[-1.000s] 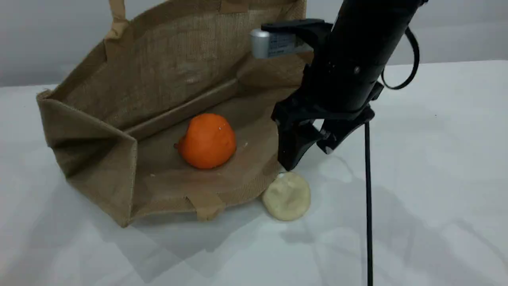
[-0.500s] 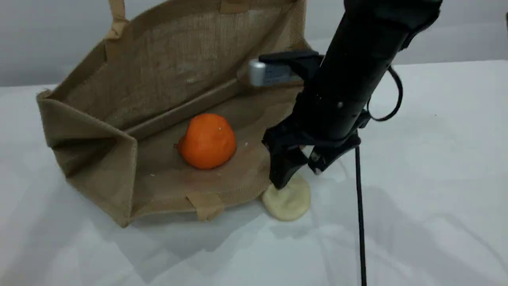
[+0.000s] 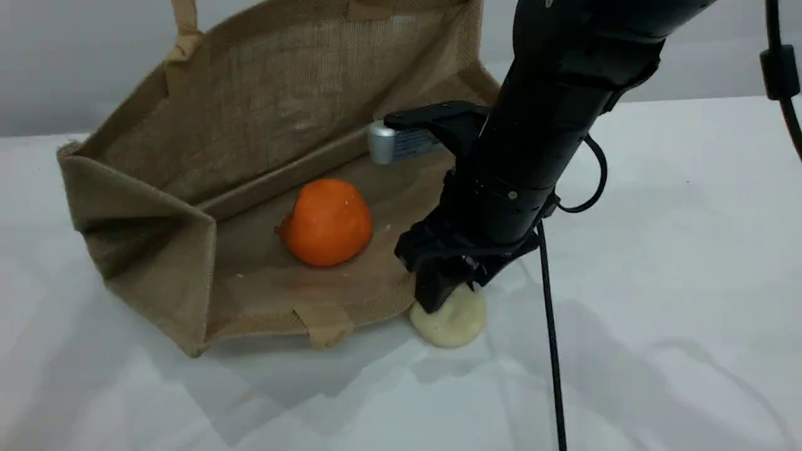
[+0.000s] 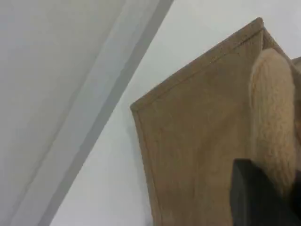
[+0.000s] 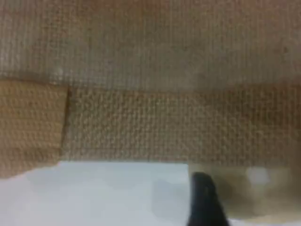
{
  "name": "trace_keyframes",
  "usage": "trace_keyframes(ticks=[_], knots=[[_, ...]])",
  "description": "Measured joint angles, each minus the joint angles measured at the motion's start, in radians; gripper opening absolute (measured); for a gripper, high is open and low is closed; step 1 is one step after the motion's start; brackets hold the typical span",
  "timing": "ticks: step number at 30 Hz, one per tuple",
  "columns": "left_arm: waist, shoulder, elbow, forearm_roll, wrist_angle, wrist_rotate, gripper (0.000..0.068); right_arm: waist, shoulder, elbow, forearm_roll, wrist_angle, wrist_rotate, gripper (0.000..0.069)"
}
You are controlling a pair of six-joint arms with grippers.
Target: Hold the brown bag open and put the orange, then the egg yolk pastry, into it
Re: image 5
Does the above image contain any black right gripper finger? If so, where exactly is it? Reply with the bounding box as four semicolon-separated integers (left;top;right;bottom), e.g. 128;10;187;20
187;171;230;226

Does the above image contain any brown burlap bag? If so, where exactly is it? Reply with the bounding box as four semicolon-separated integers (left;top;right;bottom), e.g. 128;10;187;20
0;0;301;179

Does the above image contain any cream plush garlic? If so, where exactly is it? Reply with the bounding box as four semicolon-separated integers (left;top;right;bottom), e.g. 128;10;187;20
189;163;296;218

